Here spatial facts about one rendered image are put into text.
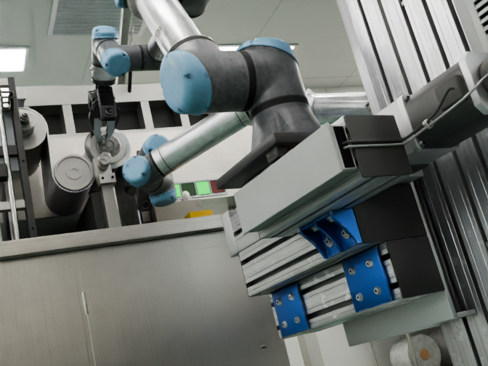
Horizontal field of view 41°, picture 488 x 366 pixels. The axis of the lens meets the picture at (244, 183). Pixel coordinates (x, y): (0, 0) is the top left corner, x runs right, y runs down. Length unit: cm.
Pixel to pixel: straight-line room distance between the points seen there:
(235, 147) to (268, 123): 147
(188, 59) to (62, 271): 75
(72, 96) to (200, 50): 141
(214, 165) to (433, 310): 163
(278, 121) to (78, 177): 102
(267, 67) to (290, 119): 11
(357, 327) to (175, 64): 58
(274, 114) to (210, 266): 71
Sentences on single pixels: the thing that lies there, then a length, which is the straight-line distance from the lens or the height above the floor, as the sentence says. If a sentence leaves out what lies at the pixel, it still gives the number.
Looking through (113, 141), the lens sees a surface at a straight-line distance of 213.
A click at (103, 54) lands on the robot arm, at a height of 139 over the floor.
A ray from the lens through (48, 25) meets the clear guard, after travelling 250.
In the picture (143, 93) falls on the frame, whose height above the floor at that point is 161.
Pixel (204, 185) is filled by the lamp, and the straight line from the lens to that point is 253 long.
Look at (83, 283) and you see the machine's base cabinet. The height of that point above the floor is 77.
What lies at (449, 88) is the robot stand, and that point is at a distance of 87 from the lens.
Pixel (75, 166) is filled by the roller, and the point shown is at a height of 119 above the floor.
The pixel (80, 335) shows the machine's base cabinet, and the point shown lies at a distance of 169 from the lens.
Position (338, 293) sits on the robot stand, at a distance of 112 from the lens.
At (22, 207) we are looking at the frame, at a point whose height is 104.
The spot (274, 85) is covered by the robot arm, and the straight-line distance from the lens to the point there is 122.
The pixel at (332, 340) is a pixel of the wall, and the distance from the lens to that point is 528.
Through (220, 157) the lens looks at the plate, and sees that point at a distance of 261.
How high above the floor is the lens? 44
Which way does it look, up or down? 17 degrees up
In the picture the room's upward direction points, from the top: 14 degrees counter-clockwise
